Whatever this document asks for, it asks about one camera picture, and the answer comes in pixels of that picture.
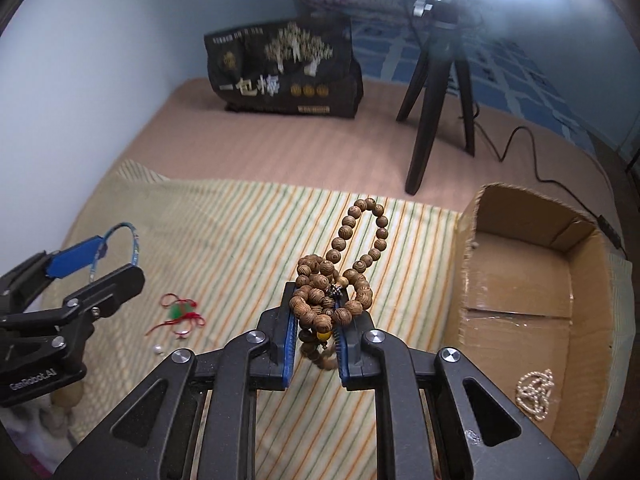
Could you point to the blue patterned blanket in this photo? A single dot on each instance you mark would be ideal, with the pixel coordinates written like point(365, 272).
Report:
point(388, 41)

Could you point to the pink bed sheet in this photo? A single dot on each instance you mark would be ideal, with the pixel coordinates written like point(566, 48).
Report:
point(192, 136)

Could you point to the gloved left hand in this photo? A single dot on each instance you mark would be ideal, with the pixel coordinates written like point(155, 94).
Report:
point(40, 428)

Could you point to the black snack bag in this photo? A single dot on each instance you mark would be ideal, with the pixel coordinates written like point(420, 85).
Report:
point(304, 66)

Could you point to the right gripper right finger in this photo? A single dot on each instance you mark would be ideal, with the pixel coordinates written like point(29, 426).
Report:
point(437, 416)

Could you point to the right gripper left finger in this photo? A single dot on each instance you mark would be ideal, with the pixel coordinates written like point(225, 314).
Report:
point(194, 415)

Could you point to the camera on tripod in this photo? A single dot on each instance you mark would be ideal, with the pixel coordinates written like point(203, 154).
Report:
point(439, 13)

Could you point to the black camera tripod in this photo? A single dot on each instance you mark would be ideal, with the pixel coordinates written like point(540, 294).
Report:
point(441, 52)

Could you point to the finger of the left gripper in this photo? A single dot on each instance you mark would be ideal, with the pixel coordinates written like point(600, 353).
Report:
point(103, 297)
point(30, 278)

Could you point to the cardboard box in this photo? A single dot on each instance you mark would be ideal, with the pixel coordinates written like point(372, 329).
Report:
point(536, 287)

